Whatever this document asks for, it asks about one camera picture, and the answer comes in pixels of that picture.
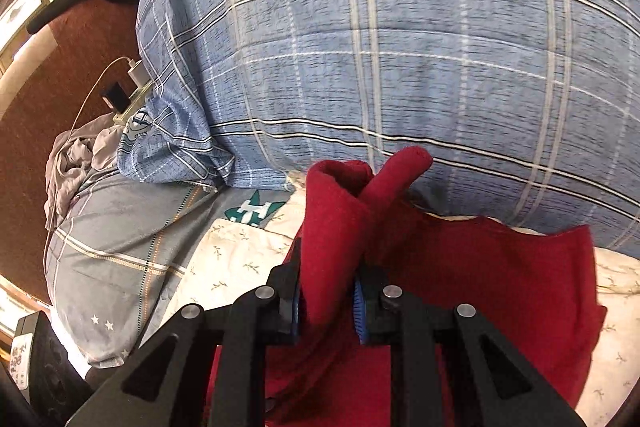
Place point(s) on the white charger plug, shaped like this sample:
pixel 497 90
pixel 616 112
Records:
pixel 137 74

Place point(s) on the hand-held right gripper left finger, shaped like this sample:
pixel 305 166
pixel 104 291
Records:
pixel 280 302

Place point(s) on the brown headboard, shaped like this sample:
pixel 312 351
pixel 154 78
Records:
pixel 40 107

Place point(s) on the grey plaid bed sheet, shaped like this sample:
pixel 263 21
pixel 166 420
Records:
pixel 125 247

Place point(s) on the red knit sweater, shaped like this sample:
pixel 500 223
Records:
pixel 500 287

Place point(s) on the blue plaid duvet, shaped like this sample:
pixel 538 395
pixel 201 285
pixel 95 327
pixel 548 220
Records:
pixel 400 82

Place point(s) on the small black device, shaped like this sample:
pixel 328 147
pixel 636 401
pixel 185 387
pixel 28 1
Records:
pixel 116 97

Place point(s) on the framed wall picture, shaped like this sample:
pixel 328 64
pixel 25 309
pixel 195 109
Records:
pixel 22 7

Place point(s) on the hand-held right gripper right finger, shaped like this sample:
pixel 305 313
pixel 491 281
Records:
pixel 372 307

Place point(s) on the blue plaid pillow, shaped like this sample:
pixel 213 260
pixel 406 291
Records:
pixel 170 152

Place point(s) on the crumpled light grey cloth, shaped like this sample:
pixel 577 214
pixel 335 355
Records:
pixel 70 157

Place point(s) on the black appliance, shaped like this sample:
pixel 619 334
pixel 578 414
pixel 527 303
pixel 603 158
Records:
pixel 45 367

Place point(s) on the cream leaf-print blanket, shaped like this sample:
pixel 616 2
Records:
pixel 240 247

